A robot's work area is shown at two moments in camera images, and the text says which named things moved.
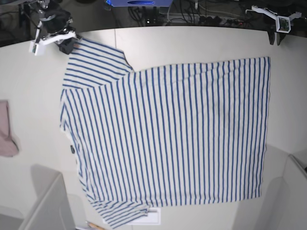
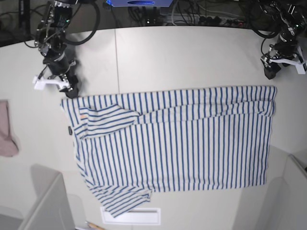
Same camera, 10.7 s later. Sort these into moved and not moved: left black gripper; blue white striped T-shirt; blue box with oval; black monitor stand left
Moved: left black gripper; blue white striped T-shirt
Not moved: black monitor stand left; blue box with oval
